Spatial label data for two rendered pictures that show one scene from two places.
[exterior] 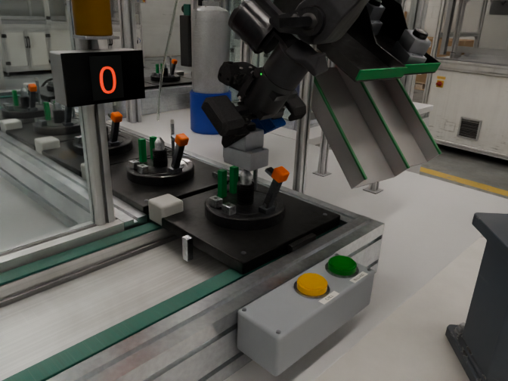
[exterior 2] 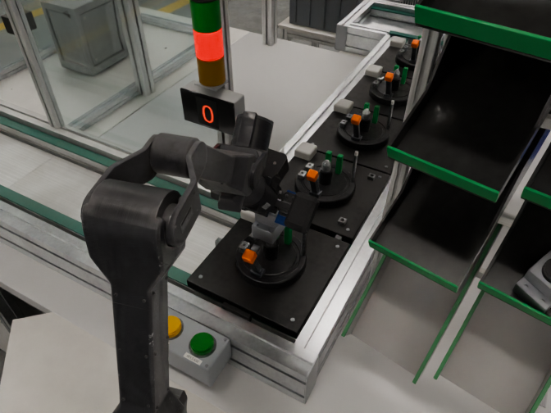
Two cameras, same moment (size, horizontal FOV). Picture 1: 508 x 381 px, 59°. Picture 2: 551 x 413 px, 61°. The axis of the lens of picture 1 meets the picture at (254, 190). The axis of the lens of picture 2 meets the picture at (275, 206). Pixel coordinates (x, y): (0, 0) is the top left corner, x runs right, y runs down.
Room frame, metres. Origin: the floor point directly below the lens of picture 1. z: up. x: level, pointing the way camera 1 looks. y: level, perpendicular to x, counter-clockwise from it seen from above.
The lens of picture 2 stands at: (0.57, -0.57, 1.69)
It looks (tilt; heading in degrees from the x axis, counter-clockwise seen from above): 43 degrees down; 75
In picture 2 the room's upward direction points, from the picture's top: straight up
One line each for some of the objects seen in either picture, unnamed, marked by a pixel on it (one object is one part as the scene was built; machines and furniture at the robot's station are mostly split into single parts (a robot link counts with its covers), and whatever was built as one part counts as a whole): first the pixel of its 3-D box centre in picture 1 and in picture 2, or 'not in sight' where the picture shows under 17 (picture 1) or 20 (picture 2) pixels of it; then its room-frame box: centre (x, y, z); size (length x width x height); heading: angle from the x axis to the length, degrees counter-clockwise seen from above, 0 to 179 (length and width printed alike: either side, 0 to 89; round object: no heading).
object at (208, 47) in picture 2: not in sight; (208, 41); (0.66, 0.23, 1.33); 0.05 x 0.05 x 0.05
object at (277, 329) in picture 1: (309, 306); (172, 337); (0.50, -0.08, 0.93); 0.21 x 0.07 x 0.06; 136
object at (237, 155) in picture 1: (242, 142); (272, 212); (0.72, 0.02, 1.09); 0.08 x 0.04 x 0.07; 47
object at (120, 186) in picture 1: (159, 155); (325, 173); (0.89, 0.20, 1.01); 0.24 x 0.24 x 0.13; 46
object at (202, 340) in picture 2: (342, 267); (202, 344); (0.56, -0.13, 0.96); 0.04 x 0.04 x 0.02
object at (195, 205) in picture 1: (244, 217); (270, 264); (0.72, 0.01, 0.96); 0.24 x 0.24 x 0.02; 46
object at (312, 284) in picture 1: (311, 286); (170, 327); (0.50, -0.08, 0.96); 0.04 x 0.04 x 0.02
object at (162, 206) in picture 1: (165, 209); (254, 214); (0.71, 0.15, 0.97); 0.05 x 0.05 x 0.04; 46
